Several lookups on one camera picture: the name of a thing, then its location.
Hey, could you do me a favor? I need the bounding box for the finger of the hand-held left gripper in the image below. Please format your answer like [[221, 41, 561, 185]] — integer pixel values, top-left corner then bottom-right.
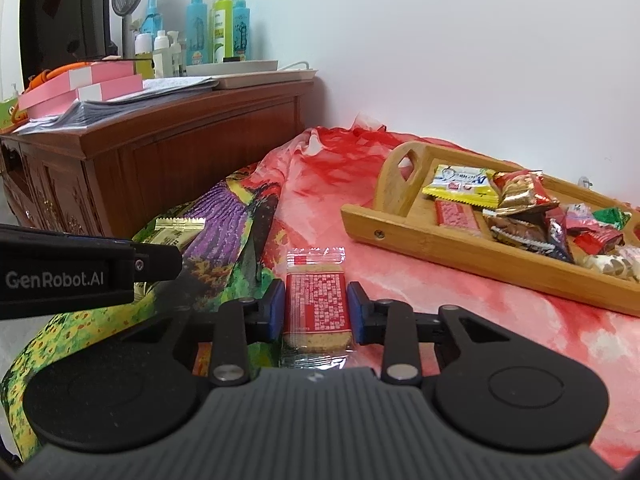
[[132, 242, 184, 284]]

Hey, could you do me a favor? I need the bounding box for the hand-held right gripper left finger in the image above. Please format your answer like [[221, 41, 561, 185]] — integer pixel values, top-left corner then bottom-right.
[[120, 279, 287, 387]]

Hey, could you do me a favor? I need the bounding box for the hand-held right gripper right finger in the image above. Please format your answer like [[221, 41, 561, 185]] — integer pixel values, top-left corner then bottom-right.
[[346, 281, 516, 387]]

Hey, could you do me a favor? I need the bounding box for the yellow-green snack packet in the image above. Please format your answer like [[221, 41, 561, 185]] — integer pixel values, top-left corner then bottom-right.
[[133, 216, 207, 303]]

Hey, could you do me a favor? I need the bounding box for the red label biscuit packet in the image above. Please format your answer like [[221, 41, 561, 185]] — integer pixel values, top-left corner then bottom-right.
[[279, 246, 357, 371], [434, 199, 485, 239]]

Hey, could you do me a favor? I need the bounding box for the wooden tray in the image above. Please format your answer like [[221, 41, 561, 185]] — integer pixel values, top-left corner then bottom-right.
[[341, 141, 640, 318]]

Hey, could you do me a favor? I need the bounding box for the yellow snack packet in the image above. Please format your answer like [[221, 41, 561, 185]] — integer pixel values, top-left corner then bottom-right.
[[421, 164, 502, 211]]

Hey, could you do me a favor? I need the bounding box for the brown cake packet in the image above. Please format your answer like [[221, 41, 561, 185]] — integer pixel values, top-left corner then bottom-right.
[[484, 214, 557, 255]]

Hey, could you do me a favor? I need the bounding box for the red and gold snack packet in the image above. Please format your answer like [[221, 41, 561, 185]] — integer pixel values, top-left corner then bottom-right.
[[492, 170, 560, 217]]

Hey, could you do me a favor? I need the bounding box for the long red stick packet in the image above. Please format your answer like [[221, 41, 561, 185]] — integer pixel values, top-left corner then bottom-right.
[[545, 205, 576, 263]]

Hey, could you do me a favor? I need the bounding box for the pink candy packet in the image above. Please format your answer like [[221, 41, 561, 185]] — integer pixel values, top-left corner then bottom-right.
[[564, 202, 597, 233]]

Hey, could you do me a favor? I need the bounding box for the red and brown wafer packet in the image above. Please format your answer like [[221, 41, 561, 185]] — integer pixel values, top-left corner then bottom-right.
[[572, 226, 625, 257]]

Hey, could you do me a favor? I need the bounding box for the white and gold snack packet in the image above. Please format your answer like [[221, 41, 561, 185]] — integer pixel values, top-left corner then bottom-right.
[[580, 246, 640, 283]]

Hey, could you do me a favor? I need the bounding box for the green candy packet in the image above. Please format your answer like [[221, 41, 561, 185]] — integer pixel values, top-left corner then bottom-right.
[[591, 206, 633, 232]]

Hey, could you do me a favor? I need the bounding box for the brown wooden cabinet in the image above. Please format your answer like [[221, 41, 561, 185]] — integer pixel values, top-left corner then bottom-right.
[[0, 79, 321, 261]]

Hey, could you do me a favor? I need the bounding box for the printed floral cloth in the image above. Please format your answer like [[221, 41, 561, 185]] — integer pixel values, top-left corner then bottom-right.
[[0, 115, 640, 466]]

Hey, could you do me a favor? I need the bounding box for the green box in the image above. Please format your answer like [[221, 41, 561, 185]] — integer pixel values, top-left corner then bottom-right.
[[0, 97, 21, 133]]

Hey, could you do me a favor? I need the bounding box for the stack of papers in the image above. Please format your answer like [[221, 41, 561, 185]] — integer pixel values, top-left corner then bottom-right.
[[10, 76, 221, 136]]

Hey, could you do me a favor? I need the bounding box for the pink box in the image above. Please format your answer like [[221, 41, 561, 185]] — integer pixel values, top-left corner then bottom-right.
[[17, 74, 144, 112], [25, 61, 137, 106]]

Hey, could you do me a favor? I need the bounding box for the small white tray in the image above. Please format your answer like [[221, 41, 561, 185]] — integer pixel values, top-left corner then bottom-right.
[[185, 59, 279, 78]]

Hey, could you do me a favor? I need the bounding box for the large white tray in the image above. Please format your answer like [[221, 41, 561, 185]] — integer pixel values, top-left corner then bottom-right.
[[210, 66, 319, 92]]

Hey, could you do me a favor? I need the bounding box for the tall teal spray bottle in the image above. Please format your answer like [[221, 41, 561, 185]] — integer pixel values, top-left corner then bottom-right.
[[186, 0, 209, 66], [232, 0, 252, 61]]

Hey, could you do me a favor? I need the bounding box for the yellow-green spray bottle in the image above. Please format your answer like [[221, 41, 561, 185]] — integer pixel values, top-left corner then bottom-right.
[[212, 0, 235, 63]]

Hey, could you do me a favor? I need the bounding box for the small teal spray bottle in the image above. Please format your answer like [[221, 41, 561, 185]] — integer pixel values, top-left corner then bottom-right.
[[140, 0, 160, 36]]

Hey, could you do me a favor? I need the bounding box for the black television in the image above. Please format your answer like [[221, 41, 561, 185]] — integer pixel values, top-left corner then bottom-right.
[[19, 0, 121, 78]]

